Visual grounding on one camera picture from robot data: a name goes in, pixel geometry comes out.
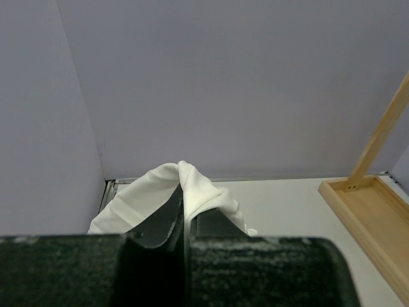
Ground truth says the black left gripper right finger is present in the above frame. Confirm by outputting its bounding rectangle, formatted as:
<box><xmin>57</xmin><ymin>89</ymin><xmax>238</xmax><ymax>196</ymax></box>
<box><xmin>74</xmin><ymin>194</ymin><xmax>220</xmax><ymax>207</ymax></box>
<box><xmin>185</xmin><ymin>209</ymin><xmax>360</xmax><ymax>306</ymax></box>

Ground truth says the white skirt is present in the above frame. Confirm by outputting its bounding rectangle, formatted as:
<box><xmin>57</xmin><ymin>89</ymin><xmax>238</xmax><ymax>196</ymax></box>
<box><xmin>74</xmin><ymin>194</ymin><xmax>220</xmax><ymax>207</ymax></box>
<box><xmin>88</xmin><ymin>161</ymin><xmax>258</xmax><ymax>236</ymax></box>

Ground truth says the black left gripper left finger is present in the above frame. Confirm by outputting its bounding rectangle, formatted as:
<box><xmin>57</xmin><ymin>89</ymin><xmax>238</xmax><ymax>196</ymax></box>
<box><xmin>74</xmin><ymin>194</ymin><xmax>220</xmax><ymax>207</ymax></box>
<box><xmin>1</xmin><ymin>187</ymin><xmax>184</xmax><ymax>306</ymax></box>

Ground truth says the wooden clothes rack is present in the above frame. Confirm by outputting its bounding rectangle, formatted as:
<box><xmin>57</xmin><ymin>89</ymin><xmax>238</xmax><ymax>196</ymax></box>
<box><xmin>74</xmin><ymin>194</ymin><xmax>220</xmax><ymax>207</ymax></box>
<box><xmin>318</xmin><ymin>77</ymin><xmax>408</xmax><ymax>306</ymax></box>

